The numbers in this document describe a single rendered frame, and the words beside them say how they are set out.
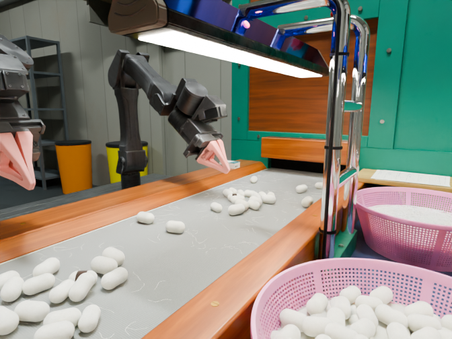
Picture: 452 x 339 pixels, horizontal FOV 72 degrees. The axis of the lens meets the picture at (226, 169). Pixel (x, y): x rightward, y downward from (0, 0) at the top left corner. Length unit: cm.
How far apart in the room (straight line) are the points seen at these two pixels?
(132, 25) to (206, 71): 258
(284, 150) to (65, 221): 70
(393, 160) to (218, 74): 207
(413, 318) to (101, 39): 387
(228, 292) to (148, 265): 15
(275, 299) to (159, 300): 13
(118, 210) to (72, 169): 319
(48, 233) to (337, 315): 45
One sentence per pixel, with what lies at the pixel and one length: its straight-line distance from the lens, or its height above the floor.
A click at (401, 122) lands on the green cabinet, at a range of 103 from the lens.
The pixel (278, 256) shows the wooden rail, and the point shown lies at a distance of 43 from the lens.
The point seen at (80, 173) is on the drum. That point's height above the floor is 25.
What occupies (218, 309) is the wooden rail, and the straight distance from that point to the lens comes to 33.
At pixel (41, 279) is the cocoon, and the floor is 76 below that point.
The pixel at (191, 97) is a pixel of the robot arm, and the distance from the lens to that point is 73.
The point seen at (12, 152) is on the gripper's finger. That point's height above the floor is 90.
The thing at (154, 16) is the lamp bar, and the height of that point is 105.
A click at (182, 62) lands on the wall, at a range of 312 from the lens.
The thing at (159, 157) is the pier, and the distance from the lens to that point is 325.
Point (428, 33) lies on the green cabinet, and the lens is 105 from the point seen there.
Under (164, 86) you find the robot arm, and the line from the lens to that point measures 85.
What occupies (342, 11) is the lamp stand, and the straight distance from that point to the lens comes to 49.
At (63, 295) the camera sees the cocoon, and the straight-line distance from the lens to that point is 42.
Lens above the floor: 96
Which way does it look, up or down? 11 degrees down
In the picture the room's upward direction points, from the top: straight up
